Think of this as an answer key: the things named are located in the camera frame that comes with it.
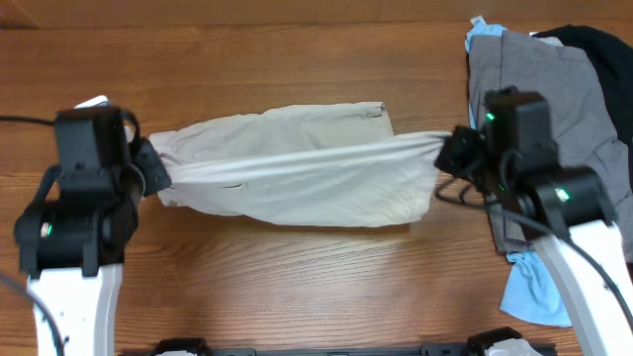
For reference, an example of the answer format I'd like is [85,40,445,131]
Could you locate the beige shorts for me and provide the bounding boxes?
[149,102,448,227]

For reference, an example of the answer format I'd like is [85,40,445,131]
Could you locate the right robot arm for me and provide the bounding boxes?
[435,87,632,355]

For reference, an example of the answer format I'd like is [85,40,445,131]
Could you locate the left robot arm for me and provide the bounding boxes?
[14,106,171,355]

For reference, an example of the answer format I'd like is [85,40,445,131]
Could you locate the grey shorts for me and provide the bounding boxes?
[469,31,632,262]

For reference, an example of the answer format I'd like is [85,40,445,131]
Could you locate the light blue garment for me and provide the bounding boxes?
[465,16,571,327]

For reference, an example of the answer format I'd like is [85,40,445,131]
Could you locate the black garment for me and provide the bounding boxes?
[545,26,632,190]

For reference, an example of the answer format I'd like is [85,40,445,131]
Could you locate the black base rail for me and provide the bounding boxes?
[120,326,558,356]

